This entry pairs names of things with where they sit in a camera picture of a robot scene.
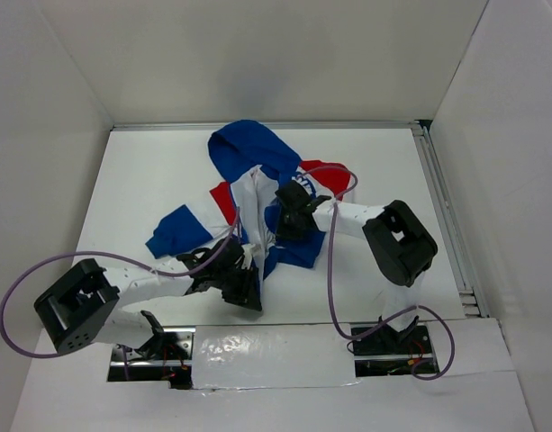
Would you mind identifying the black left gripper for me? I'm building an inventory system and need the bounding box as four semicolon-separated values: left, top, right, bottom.
213;263;263;311

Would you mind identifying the blue white red jacket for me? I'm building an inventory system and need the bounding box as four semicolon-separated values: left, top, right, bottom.
146;120;350;288

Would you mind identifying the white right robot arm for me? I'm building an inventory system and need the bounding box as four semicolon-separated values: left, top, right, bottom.
276;181;438;353

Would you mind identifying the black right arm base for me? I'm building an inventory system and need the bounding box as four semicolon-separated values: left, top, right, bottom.
347;323;439;378

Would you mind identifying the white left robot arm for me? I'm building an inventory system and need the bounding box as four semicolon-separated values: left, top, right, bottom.
34;236;262;359

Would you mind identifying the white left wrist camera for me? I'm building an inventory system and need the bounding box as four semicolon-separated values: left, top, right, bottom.
242;243;262;269

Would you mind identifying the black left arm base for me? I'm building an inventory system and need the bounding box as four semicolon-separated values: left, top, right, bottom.
107;310;195;390

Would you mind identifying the white taped panel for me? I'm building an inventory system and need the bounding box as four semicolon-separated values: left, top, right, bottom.
192;324;357;390

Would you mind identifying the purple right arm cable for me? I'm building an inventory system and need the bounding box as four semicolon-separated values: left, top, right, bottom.
293;166;457;382

